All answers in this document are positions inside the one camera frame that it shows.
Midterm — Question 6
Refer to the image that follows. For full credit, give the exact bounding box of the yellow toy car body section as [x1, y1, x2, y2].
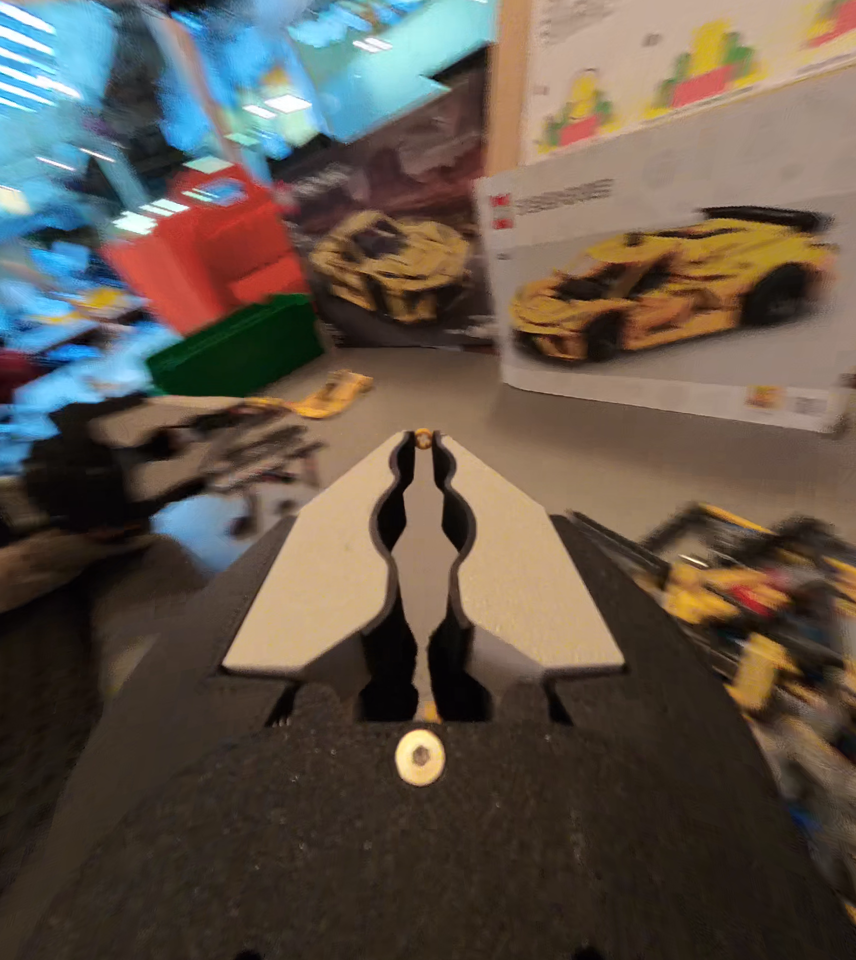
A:
[248, 369, 375, 421]

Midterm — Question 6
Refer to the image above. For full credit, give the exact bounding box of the group of black pinned beams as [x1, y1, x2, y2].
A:
[210, 422, 326, 490]

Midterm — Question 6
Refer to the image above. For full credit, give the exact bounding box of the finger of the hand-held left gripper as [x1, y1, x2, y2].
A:
[124, 442, 219, 507]
[86, 396, 264, 459]

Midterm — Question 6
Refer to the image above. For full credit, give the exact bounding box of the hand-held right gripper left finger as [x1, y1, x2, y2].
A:
[222, 430, 419, 717]

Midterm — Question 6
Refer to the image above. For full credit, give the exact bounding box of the person's left forearm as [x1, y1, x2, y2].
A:
[0, 517, 167, 631]

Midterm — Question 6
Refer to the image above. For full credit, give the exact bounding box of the green plastic bin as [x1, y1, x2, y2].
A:
[146, 294, 326, 397]

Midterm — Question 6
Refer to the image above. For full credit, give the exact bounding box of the toy car set box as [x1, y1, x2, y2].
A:
[278, 67, 498, 351]

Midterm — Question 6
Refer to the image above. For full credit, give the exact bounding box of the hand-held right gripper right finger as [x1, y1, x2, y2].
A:
[428, 433, 626, 706]

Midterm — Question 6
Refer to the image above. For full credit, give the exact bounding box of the pile of yellow black bricks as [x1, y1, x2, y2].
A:
[570, 487, 856, 960]

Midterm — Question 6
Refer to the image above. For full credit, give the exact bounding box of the toy car instruction booklet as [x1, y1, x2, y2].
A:
[475, 168, 856, 438]

